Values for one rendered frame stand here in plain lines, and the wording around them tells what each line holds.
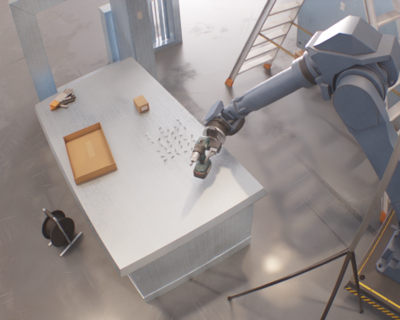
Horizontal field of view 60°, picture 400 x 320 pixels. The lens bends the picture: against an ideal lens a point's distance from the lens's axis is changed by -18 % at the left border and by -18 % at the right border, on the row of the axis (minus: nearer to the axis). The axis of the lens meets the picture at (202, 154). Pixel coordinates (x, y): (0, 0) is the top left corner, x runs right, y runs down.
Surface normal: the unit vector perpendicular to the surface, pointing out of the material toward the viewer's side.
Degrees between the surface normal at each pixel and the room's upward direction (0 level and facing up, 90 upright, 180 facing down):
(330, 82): 90
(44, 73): 90
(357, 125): 90
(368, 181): 0
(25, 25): 90
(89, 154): 0
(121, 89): 0
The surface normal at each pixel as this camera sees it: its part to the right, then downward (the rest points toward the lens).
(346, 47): -0.54, 0.65
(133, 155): -0.05, -0.67
